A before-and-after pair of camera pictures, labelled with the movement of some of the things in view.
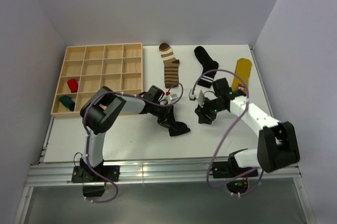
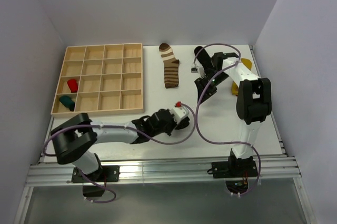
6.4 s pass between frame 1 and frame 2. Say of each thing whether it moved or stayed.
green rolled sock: stayed
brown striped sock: stayed
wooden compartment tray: stayed
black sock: moved
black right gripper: moved
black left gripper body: moved
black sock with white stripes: stayed
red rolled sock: stayed
